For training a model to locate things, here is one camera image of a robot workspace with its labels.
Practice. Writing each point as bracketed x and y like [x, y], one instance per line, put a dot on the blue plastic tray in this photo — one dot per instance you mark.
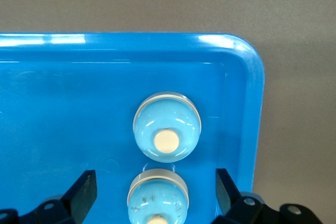
[65, 116]

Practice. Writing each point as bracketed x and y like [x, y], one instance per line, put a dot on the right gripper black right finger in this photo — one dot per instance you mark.
[231, 205]

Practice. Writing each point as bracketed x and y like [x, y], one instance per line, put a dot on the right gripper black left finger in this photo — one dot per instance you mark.
[76, 197]

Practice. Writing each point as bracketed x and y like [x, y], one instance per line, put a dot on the light blue dome bell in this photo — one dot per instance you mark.
[157, 203]
[168, 119]

